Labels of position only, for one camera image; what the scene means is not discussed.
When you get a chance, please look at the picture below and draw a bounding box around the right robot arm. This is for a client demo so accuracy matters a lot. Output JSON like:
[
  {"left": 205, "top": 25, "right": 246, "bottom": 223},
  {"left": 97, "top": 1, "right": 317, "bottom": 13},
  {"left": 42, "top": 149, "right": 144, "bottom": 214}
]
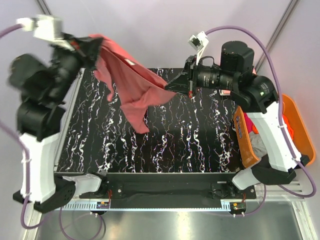
[{"left": 165, "top": 41, "right": 309, "bottom": 190}]

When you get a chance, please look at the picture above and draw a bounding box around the salmon red t shirt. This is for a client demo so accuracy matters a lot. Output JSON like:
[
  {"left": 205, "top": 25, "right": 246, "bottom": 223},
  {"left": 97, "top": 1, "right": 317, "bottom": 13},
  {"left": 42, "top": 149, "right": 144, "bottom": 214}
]
[{"left": 90, "top": 34, "right": 176, "bottom": 134}]

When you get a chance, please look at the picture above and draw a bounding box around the grey t shirt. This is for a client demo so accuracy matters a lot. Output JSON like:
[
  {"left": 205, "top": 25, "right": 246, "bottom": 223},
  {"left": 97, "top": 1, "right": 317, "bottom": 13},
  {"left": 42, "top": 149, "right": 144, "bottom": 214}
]
[{"left": 249, "top": 131, "right": 268, "bottom": 160}]

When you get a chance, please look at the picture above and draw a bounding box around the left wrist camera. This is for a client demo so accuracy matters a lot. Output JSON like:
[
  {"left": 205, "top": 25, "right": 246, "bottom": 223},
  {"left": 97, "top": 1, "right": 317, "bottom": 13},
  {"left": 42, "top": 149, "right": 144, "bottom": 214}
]
[{"left": 16, "top": 14, "right": 64, "bottom": 43}]

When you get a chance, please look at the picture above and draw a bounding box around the orange plastic basket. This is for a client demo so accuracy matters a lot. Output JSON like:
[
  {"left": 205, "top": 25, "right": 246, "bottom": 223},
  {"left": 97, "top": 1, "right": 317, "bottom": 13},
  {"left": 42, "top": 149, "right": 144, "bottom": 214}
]
[{"left": 233, "top": 94, "right": 316, "bottom": 168}]

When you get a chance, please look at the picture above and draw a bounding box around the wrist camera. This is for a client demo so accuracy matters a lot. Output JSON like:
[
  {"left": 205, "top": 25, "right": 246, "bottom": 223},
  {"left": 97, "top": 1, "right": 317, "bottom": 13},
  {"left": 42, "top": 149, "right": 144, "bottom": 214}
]
[
  {"left": 16, "top": 14, "right": 64, "bottom": 43},
  {"left": 188, "top": 31, "right": 209, "bottom": 65}
]

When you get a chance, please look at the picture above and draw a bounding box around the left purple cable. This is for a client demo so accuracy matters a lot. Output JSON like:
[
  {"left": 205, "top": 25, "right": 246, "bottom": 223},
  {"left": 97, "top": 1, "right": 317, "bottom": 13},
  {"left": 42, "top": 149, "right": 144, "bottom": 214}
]
[{"left": 0, "top": 23, "right": 107, "bottom": 240}]

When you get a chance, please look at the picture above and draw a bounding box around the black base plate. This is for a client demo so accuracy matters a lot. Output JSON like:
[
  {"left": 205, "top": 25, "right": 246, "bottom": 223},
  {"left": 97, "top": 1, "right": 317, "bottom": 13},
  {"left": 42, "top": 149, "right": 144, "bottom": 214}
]
[{"left": 83, "top": 173, "right": 257, "bottom": 200}]

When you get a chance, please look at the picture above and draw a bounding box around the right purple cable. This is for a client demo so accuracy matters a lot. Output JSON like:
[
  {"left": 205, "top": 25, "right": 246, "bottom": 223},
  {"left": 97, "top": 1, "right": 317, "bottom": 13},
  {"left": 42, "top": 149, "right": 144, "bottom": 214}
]
[{"left": 203, "top": 26, "right": 318, "bottom": 217}]

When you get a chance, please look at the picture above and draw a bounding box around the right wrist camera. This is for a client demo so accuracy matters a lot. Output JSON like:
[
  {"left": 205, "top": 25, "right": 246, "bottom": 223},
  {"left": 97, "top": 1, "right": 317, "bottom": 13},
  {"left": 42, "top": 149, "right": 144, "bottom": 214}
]
[{"left": 188, "top": 31, "right": 209, "bottom": 65}]

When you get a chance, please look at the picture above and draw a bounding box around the orange t shirt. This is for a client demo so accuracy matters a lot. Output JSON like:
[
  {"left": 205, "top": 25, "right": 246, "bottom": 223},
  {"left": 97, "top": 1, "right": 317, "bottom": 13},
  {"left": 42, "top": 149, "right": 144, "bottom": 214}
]
[{"left": 251, "top": 114, "right": 294, "bottom": 140}]

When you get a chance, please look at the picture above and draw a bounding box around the folded light pink t shirt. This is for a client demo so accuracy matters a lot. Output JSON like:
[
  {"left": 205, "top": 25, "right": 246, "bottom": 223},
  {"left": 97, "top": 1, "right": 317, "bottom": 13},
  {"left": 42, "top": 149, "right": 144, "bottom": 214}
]
[{"left": 218, "top": 67, "right": 257, "bottom": 96}]

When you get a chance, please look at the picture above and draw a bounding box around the purple cable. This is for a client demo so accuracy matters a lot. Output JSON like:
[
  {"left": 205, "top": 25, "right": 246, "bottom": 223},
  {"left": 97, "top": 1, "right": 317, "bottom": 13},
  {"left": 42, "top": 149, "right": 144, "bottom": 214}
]
[
  {"left": 0, "top": 23, "right": 107, "bottom": 240},
  {"left": 203, "top": 26, "right": 318, "bottom": 217}
]

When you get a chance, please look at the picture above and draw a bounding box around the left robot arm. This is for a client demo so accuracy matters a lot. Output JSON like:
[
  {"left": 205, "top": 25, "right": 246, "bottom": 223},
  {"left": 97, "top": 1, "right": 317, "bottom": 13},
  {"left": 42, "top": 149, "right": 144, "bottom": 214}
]
[{"left": 8, "top": 34, "right": 104, "bottom": 214}]

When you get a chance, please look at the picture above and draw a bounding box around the magenta t shirt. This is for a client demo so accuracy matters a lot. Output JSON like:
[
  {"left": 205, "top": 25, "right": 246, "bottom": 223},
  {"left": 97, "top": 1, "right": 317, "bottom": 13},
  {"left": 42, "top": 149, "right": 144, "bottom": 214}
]
[{"left": 243, "top": 113, "right": 254, "bottom": 133}]

